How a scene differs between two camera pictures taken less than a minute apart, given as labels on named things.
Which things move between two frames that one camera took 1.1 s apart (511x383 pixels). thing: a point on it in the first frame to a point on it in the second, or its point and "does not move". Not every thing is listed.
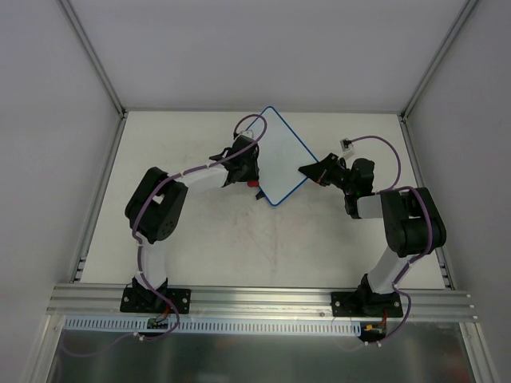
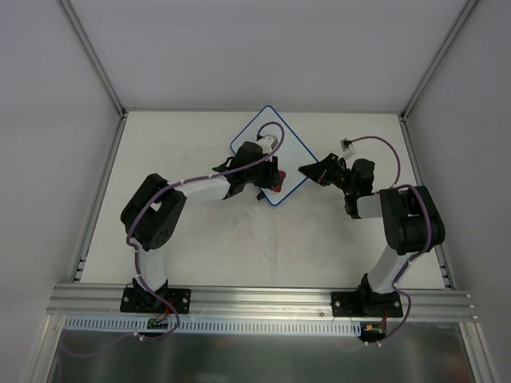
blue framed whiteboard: (281, 155) does not move
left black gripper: (247, 169) to (267, 174)
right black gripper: (324, 172) does not move
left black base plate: (180, 299) does not move
